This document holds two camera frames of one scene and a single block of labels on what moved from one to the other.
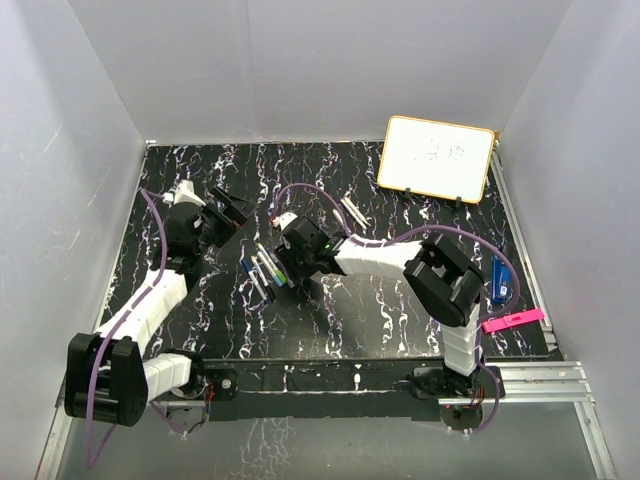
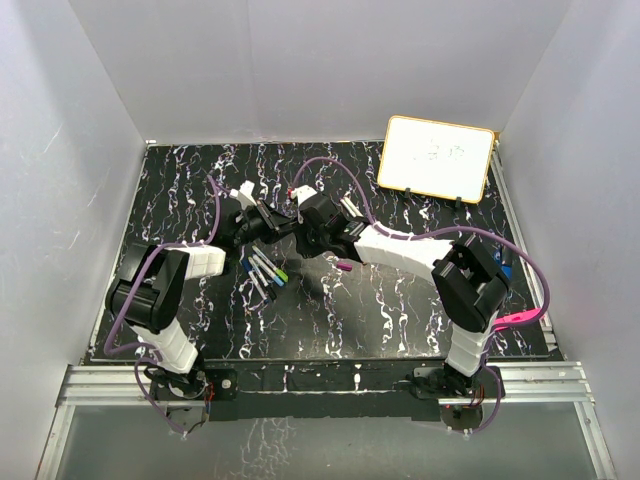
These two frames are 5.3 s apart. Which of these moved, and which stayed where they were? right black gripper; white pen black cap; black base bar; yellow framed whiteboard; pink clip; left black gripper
Moved: right black gripper; left black gripper
Stayed: pink clip; white pen black cap; yellow framed whiteboard; black base bar
